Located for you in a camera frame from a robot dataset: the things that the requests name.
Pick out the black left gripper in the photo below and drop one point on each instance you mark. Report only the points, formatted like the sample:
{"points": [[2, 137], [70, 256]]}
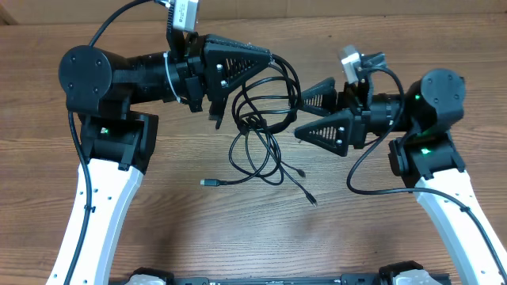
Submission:
{"points": [[201, 67]]}

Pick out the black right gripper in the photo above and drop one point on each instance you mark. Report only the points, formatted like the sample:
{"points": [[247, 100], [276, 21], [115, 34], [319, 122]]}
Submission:
{"points": [[352, 103]]}

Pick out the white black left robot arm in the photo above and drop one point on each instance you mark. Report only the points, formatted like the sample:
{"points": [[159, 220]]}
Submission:
{"points": [[115, 144]]}

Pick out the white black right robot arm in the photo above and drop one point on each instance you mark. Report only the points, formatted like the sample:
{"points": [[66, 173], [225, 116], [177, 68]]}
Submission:
{"points": [[416, 124]]}

